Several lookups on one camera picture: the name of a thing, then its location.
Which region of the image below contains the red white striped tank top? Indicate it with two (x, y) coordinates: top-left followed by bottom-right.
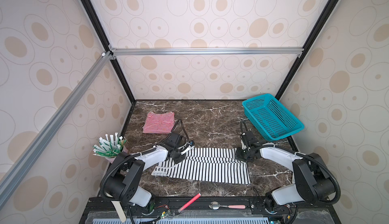
(143, 112), (175, 134)

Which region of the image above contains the black white striped tank top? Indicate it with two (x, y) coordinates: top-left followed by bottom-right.
(152, 148), (251, 185)

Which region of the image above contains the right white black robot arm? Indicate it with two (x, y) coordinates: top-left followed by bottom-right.
(237, 121), (341, 212)

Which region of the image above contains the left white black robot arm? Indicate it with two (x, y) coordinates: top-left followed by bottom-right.
(100, 119), (195, 209)

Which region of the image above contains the teal plastic basket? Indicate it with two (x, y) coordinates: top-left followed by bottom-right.
(242, 94), (304, 142)

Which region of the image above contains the pink marker pen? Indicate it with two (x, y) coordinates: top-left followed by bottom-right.
(178, 193), (201, 213)

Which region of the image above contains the pink cup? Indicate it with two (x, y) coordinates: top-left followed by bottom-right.
(106, 157), (116, 164)

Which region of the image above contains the green white straws bundle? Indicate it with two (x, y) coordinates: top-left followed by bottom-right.
(93, 132), (127, 159)

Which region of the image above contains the wooden spatula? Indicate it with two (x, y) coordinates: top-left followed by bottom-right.
(111, 201), (127, 223)

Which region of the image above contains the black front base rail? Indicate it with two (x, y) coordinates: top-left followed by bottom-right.
(79, 195), (341, 224)

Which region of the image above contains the pink handled metal spoon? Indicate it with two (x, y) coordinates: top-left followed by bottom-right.
(209, 201), (246, 210)

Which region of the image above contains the horizontal aluminium back rail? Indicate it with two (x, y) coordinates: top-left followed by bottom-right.
(111, 47), (304, 56)

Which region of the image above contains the left black corner post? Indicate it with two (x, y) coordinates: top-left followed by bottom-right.
(70, 0), (136, 104)

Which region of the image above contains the black corner post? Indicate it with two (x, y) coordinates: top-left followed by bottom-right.
(275, 0), (340, 100)
(70, 0), (136, 104)

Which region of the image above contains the diagonal aluminium left rail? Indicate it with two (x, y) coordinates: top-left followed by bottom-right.
(1, 51), (113, 208)

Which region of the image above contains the right black corner post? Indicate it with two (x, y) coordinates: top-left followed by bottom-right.
(275, 0), (340, 100)

